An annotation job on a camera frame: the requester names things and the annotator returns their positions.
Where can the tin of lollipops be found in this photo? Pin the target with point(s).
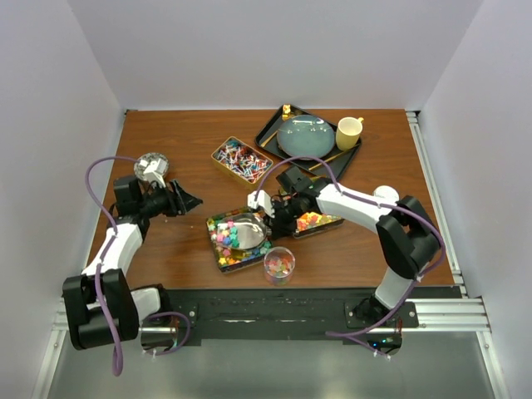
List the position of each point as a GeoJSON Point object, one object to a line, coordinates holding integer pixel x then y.
{"type": "Point", "coordinates": [241, 162]}

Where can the black tray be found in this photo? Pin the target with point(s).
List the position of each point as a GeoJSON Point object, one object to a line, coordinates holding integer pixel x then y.
{"type": "Point", "coordinates": [267, 140]}

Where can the clear glass jar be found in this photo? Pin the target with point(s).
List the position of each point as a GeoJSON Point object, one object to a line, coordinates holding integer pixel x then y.
{"type": "Point", "coordinates": [279, 265]}

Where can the yellow cup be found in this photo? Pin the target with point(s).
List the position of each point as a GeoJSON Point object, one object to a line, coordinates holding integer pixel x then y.
{"type": "Point", "coordinates": [348, 132]}

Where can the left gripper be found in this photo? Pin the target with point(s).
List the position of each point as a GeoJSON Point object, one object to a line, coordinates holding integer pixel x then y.
{"type": "Point", "coordinates": [179, 201]}

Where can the tin of gummy candies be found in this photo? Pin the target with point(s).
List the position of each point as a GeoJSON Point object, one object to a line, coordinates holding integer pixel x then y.
{"type": "Point", "coordinates": [314, 223]}

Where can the blue-grey plate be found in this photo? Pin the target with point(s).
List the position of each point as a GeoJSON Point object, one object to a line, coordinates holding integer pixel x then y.
{"type": "Point", "coordinates": [306, 136]}

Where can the gold chopstick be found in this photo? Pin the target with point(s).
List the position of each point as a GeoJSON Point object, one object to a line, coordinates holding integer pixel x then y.
{"type": "Point", "coordinates": [328, 160]}

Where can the patterned small bowl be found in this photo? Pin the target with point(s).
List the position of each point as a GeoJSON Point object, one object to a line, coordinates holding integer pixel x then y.
{"type": "Point", "coordinates": [149, 156]}

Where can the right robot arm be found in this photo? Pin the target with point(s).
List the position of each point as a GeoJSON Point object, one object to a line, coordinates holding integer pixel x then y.
{"type": "Point", "coordinates": [408, 238]}

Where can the silver jar lid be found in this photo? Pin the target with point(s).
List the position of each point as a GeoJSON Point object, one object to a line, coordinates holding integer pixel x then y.
{"type": "Point", "coordinates": [386, 192]}

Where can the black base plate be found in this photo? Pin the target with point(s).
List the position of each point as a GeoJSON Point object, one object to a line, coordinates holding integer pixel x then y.
{"type": "Point", "coordinates": [282, 314]}

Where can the tin of star candies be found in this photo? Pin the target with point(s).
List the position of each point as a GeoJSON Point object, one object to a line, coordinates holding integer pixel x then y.
{"type": "Point", "coordinates": [231, 260]}

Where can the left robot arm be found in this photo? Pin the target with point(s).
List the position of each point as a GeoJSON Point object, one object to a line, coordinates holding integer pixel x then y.
{"type": "Point", "coordinates": [100, 295]}

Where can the gold spoon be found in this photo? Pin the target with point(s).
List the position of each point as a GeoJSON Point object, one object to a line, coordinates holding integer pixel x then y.
{"type": "Point", "coordinates": [286, 112]}

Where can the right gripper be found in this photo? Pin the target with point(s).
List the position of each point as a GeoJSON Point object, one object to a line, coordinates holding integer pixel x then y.
{"type": "Point", "coordinates": [278, 227]}

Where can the metal scoop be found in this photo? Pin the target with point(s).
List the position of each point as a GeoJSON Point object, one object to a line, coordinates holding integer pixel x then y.
{"type": "Point", "coordinates": [244, 231]}

